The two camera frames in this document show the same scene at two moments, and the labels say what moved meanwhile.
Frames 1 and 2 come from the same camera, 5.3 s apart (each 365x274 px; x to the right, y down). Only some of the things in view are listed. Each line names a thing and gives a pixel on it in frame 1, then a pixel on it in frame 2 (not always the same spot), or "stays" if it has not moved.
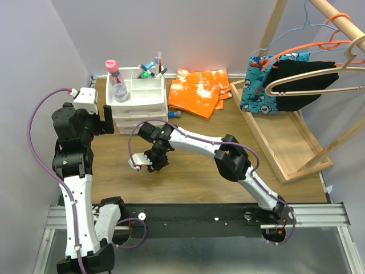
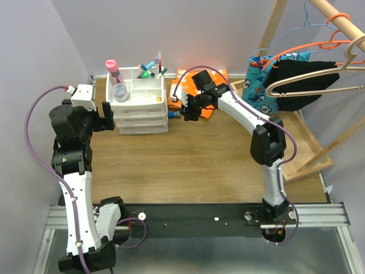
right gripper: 155,166 → 186,110
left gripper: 104,126 stays
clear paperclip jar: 121,92 stays
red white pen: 159,56 stays
